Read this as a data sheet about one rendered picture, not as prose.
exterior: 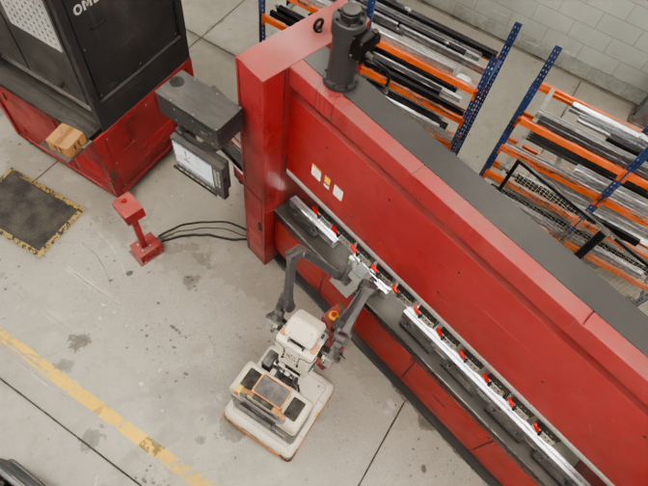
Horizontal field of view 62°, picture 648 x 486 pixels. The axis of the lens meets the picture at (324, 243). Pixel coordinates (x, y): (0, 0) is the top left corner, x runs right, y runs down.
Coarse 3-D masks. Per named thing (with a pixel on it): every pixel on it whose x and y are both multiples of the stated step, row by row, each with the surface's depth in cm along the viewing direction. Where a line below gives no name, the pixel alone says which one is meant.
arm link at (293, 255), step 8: (296, 248) 332; (304, 248) 332; (288, 256) 329; (296, 256) 328; (288, 264) 331; (296, 264) 333; (288, 272) 333; (288, 280) 336; (288, 288) 339; (288, 296) 342; (288, 304) 342; (288, 312) 346
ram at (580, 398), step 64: (320, 128) 320; (320, 192) 369; (384, 192) 307; (384, 256) 354; (448, 256) 296; (448, 320) 338; (512, 320) 286; (512, 384) 324; (576, 384) 276; (640, 448) 267
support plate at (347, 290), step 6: (348, 264) 392; (354, 264) 393; (354, 276) 388; (366, 276) 389; (336, 282) 385; (354, 282) 386; (342, 288) 383; (348, 288) 383; (354, 288) 384; (342, 294) 381; (348, 294) 381
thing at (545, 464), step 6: (534, 450) 353; (534, 456) 349; (540, 462) 348; (546, 462) 348; (546, 468) 346; (552, 468) 347; (552, 474) 345; (558, 474) 345; (558, 480) 343; (564, 480) 344
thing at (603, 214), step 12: (540, 156) 489; (504, 168) 484; (564, 168) 485; (516, 180) 479; (528, 180) 475; (552, 180) 476; (540, 192) 473; (552, 192) 471; (564, 192) 475; (576, 192) 473; (564, 204) 470; (588, 204) 470; (600, 216) 467; (612, 216) 465; (624, 216) 469; (612, 228) 459; (624, 228) 467; (636, 228) 460; (636, 240) 455
